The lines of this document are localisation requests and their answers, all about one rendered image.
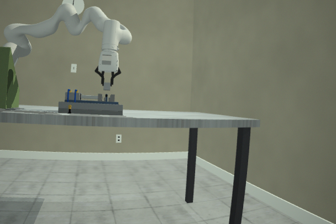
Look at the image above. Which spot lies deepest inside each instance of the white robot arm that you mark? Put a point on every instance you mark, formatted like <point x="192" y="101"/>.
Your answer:
<point x="113" y="32"/>

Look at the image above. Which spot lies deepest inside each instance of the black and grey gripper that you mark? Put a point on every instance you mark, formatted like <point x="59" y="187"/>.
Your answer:
<point x="108" y="68"/>

